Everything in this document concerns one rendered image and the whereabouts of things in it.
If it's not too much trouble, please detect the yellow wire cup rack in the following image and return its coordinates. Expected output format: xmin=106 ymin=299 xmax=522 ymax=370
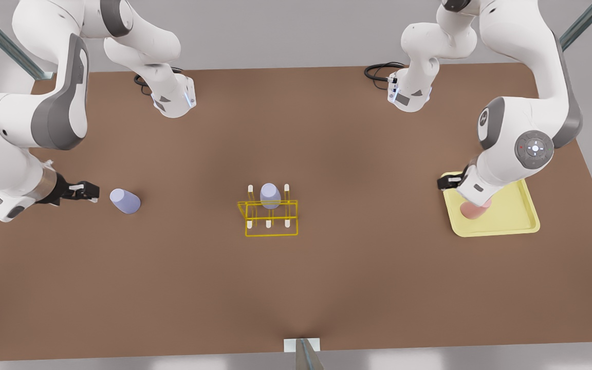
xmin=237 ymin=184 xmax=299 ymax=237

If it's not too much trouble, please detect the black cable loop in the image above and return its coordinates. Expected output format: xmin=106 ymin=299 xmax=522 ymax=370
xmin=364 ymin=62 xmax=408 ymax=91
xmin=134 ymin=67 xmax=184 ymax=96

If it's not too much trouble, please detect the pink cup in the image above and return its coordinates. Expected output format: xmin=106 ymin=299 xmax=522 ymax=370
xmin=459 ymin=198 xmax=493 ymax=220

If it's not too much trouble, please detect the silver frame post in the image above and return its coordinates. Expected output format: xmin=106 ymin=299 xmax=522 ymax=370
xmin=559 ymin=0 xmax=592 ymax=51
xmin=283 ymin=338 xmax=325 ymax=370
xmin=0 ymin=1 xmax=54 ymax=81

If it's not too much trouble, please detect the lavender cup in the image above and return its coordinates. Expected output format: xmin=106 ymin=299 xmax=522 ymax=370
xmin=109 ymin=188 xmax=141 ymax=215
xmin=260 ymin=183 xmax=282 ymax=210

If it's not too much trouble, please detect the pale yellow tray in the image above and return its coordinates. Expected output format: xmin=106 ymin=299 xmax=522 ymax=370
xmin=442 ymin=172 xmax=541 ymax=238

